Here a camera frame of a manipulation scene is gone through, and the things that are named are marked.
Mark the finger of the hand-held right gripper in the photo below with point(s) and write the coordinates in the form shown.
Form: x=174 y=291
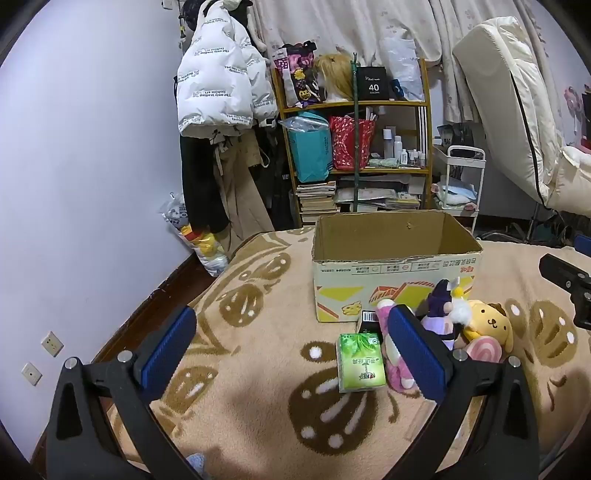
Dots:
x=561 y=272

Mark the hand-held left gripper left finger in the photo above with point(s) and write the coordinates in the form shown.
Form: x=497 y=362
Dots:
x=168 y=346

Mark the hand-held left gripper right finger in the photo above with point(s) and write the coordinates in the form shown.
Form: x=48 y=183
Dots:
x=411 y=355

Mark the pink plush toy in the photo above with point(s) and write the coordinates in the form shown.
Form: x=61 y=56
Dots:
x=399 y=376

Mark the purple plush doll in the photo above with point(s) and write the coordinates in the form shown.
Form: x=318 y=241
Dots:
x=436 y=309

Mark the pink swirl roll plush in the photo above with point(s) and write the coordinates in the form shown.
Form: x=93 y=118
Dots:
x=485 y=350

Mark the printed cardboard box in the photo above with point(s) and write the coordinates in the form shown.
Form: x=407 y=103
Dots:
x=369 y=286

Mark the yellow dog plush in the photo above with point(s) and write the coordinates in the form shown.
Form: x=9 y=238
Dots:
x=489 y=321

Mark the green tissue packet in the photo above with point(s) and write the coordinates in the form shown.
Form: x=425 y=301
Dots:
x=362 y=364

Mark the small black box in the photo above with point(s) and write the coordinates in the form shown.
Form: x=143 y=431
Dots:
x=369 y=323

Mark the white fluffy plush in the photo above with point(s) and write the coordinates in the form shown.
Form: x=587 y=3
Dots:
x=459 y=314

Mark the white duvet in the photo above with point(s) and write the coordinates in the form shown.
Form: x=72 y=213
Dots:
x=575 y=180

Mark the plastic bag of toys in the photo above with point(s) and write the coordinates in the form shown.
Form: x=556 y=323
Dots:
x=203 y=244

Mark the beige patterned blanket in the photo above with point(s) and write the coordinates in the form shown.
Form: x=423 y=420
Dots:
x=277 y=360

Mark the white trolley cart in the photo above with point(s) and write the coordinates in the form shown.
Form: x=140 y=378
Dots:
x=480 y=184

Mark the light blue cloth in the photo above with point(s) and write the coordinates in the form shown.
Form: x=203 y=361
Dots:
x=455 y=191

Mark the pile of papers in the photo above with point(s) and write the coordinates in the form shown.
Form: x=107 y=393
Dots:
x=378 y=196

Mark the black coat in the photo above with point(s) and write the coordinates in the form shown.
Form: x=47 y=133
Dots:
x=198 y=184

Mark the beige trousers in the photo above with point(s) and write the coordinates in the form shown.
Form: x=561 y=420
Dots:
x=240 y=194

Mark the stack of books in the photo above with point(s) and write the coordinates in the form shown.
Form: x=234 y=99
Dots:
x=316 y=203

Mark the white upright mattress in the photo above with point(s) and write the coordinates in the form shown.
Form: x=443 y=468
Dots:
x=508 y=92

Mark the row of cosmetic bottles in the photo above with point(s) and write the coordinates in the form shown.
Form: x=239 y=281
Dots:
x=397 y=147

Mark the green pole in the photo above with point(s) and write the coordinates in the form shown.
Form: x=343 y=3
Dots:
x=356 y=152

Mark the red patterned bag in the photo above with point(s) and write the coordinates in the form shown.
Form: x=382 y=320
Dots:
x=344 y=143

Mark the teal shopping bag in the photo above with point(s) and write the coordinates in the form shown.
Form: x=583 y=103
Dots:
x=311 y=152

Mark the yellow wooden shelf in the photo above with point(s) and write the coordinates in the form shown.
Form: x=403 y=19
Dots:
x=392 y=103

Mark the clear plastic bag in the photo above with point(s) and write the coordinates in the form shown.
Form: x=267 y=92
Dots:
x=302 y=122

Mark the white plastic bag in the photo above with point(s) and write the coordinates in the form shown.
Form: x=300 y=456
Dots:
x=401 y=69

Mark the black cardboard box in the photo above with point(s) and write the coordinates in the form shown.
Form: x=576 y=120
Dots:
x=373 y=83

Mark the white puffer jacket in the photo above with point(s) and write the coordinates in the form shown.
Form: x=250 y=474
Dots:
x=217 y=78

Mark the blond wig head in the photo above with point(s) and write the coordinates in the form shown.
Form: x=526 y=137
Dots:
x=334 y=74

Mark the pink patterned bag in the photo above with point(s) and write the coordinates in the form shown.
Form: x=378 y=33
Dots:
x=300 y=78

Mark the floral curtain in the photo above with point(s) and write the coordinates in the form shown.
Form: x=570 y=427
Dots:
x=369 y=27

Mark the white wall socket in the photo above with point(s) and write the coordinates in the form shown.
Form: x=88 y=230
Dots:
x=31 y=374
x=51 y=344

